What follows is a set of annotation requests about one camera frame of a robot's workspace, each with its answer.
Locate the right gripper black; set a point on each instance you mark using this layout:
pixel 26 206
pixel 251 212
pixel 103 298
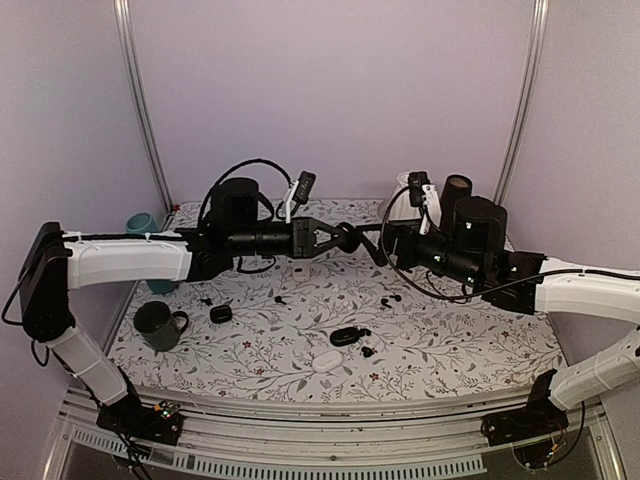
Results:
pixel 406 230

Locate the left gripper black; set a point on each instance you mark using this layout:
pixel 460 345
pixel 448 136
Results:
pixel 304 233

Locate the black round earbud case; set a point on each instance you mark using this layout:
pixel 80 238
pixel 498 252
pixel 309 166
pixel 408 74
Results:
pixel 350 239

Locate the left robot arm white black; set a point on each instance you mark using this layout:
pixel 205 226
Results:
pixel 237 221

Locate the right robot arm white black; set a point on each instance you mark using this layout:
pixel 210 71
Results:
pixel 472 252

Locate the black open oval case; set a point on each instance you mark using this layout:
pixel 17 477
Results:
pixel 348 336

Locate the white earbud case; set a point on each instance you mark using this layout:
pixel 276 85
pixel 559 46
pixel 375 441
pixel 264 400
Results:
pixel 327 361

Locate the small black earbud case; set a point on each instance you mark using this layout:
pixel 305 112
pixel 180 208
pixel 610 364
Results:
pixel 220 314

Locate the white ribbed vase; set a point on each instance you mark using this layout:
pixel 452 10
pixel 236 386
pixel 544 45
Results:
pixel 401 208

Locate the black earbud right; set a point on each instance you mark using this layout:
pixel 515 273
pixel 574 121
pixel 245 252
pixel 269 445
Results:
pixel 386 300

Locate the floral table mat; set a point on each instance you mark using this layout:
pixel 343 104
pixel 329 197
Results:
pixel 425 348

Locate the black cylinder tube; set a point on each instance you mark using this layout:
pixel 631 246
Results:
pixel 456 186

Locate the black earbud front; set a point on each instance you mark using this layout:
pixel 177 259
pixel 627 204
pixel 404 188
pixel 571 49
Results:
pixel 367 351

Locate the teal cup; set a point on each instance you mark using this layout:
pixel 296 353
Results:
pixel 142 223

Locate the dark grey mug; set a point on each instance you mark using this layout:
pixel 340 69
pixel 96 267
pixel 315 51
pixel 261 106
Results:
pixel 159 326

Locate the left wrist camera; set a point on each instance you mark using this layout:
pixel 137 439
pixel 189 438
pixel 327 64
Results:
pixel 297 195

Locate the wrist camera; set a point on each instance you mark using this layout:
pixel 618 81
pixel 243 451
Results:
pixel 297 195
pixel 423 195

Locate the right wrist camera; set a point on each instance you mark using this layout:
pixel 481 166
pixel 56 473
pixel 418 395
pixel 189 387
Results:
pixel 423 195

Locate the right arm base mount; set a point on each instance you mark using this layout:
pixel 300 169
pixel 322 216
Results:
pixel 539 416

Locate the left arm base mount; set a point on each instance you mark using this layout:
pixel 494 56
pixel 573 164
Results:
pixel 130 418

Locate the right metal corner post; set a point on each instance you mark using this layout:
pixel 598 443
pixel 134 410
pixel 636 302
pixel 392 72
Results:
pixel 531 68

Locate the metal corner post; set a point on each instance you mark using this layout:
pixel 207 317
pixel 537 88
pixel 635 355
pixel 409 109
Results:
pixel 125 29
pixel 531 68

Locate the left metal corner post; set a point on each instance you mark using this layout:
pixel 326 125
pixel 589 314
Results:
pixel 125 29

